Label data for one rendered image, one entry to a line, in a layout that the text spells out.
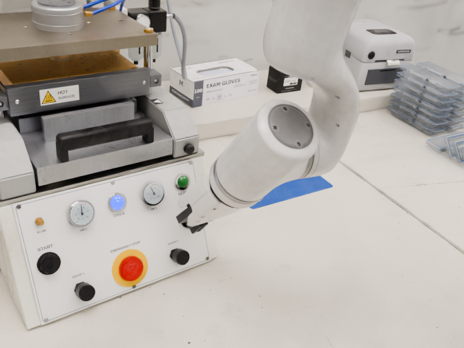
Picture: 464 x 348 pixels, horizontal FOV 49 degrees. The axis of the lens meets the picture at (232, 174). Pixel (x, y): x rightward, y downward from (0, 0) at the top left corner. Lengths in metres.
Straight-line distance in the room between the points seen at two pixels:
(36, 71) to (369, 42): 1.03
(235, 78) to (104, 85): 0.64
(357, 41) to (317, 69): 1.08
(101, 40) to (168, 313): 0.44
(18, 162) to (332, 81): 0.44
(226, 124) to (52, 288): 0.69
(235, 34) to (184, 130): 0.81
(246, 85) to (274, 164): 0.89
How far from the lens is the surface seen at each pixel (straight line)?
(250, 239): 0.99
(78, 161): 0.79
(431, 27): 2.24
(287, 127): 0.60
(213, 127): 1.32
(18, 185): 0.78
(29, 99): 0.83
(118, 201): 0.81
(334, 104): 0.64
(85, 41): 0.84
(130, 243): 0.85
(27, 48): 0.81
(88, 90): 0.85
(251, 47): 1.69
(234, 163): 0.64
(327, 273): 0.95
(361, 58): 1.62
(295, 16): 0.54
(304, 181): 1.20
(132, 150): 0.82
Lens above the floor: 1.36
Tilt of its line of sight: 31 degrees down
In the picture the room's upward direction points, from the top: 7 degrees clockwise
